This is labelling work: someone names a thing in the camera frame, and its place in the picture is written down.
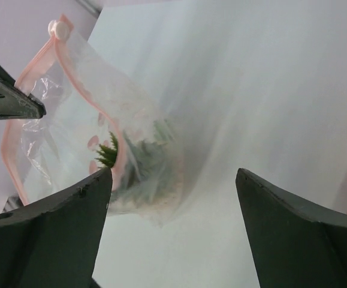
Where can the toy pineapple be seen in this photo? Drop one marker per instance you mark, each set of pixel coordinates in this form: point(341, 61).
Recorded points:
point(152, 171)

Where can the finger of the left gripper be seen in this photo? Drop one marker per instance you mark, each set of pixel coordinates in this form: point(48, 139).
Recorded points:
point(14, 104)

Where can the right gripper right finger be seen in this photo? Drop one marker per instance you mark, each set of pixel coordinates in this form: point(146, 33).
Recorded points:
point(294, 242)

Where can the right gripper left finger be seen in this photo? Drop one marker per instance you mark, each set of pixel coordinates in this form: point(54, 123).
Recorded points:
point(54, 242)

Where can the clear zip top bag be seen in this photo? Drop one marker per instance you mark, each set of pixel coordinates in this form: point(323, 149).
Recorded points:
point(86, 99)

